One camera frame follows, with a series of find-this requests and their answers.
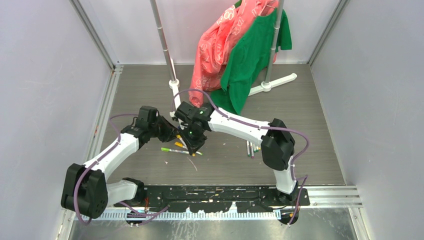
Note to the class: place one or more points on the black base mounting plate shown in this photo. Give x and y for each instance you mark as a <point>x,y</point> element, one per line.
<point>217,198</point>

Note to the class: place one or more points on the right clothes rack pole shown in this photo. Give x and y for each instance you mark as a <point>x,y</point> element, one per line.
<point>267,85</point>

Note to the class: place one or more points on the perforated metal rail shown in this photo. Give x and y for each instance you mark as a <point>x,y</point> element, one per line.
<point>232,214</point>

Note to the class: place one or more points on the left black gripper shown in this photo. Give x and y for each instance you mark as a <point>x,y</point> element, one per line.
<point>171,131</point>

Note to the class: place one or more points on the clothes rack pole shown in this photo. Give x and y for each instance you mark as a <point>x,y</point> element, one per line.
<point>173,83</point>
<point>267,85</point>

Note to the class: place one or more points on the brown capped marker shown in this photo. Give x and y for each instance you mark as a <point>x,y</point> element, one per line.
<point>248,149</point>

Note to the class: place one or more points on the green t-shirt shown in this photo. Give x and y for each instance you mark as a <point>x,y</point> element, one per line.
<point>248,58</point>

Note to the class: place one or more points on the left clothes rack pole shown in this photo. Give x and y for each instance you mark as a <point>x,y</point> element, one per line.
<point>173,83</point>

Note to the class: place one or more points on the blue capped marker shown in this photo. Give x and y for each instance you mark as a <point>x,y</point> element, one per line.
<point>252,150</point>

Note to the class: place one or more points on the yellow capped marker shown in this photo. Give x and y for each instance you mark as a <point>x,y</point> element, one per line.
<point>182,142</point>

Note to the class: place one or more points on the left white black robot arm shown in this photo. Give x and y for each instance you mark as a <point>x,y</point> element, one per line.
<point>86,191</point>

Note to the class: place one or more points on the orange capped marker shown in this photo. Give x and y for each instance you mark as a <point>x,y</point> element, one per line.
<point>179,144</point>

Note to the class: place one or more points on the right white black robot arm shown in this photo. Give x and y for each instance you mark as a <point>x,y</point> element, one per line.
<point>277,145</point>

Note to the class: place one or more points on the light green capped marker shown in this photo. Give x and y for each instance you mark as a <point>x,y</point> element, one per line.
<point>164,149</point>

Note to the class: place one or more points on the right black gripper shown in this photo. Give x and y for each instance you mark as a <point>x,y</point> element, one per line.
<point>194,145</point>

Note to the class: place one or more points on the pink patterned garment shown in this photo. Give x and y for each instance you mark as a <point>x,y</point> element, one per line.
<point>215,45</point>

